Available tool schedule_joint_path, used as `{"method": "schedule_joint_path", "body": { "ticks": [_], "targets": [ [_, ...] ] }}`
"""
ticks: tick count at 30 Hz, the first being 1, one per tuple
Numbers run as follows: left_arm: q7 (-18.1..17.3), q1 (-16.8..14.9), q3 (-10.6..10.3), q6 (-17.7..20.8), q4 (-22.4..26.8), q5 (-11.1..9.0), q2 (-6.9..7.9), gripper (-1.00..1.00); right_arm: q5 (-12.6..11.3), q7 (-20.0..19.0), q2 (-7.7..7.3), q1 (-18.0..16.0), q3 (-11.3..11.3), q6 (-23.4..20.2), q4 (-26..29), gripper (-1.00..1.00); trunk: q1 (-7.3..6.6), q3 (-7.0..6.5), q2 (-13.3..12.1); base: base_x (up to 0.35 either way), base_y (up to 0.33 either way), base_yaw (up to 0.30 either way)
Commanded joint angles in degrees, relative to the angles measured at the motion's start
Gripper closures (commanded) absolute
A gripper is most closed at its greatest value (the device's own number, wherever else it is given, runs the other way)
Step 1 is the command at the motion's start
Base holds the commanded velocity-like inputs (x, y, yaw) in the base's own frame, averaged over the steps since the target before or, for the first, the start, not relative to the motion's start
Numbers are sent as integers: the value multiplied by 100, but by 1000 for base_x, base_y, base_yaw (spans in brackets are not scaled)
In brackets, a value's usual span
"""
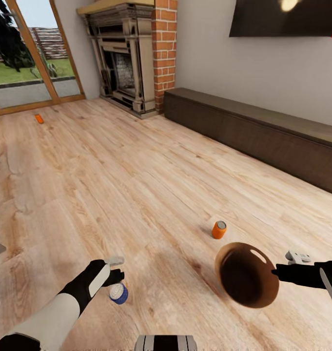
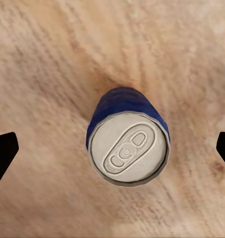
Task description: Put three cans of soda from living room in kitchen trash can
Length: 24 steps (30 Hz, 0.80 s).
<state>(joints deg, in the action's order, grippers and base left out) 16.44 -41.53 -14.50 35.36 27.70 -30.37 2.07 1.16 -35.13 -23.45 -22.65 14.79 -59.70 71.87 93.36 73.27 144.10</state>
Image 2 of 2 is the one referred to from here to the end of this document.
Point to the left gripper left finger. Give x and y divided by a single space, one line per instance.
8 150

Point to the can of soda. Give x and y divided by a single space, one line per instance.
127 140

